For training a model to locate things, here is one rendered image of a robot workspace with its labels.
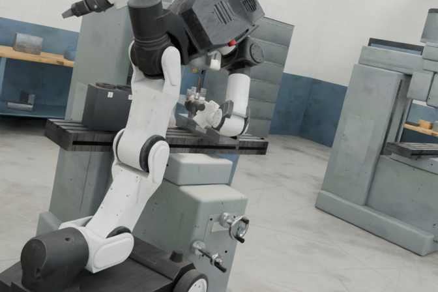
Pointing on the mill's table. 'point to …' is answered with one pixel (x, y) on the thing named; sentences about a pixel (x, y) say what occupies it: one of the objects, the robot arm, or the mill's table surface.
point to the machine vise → (183, 120)
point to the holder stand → (107, 107)
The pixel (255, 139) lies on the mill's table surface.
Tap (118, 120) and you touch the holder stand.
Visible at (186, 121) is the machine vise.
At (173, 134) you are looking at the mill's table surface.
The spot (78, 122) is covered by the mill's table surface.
